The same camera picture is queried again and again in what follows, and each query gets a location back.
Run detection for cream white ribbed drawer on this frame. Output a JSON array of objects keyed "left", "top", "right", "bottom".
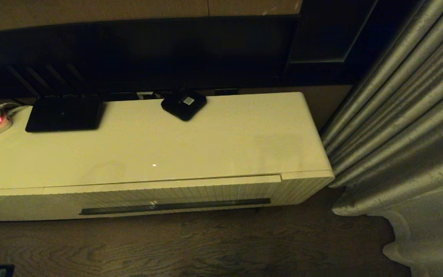
[{"left": 44, "top": 175, "right": 282, "bottom": 218}]

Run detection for white tv cabinet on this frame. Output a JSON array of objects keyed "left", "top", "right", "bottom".
[{"left": 0, "top": 92, "right": 335, "bottom": 222}]

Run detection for small black square box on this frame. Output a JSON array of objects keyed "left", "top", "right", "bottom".
[{"left": 160, "top": 89, "right": 207, "bottom": 122}]

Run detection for black television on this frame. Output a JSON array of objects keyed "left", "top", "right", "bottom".
[{"left": 0, "top": 15, "right": 299, "bottom": 100}]

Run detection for black wifi router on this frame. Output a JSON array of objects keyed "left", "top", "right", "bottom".
[{"left": 5, "top": 63, "right": 105, "bottom": 133}]

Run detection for grey pleated curtain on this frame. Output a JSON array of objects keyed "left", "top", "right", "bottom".
[{"left": 320, "top": 0, "right": 443, "bottom": 277}]

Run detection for dark framed wall panel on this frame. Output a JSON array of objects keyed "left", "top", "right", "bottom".
[{"left": 283, "top": 0, "right": 418, "bottom": 86}]

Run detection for white power strip cable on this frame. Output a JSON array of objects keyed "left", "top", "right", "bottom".
[{"left": 0, "top": 102, "right": 32, "bottom": 115}]

